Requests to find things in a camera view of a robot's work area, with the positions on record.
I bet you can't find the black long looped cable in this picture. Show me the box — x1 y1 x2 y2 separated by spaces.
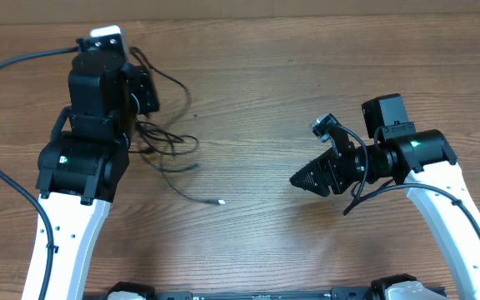
129 46 202 174

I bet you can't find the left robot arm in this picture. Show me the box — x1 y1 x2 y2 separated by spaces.
22 33 160 299

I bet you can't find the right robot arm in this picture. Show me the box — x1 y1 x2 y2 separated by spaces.
289 93 480 299

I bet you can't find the black short usb cable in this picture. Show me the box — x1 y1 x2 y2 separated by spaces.
135 120 227 206

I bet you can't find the black thick plug cable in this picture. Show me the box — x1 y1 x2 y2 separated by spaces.
129 120 187 158

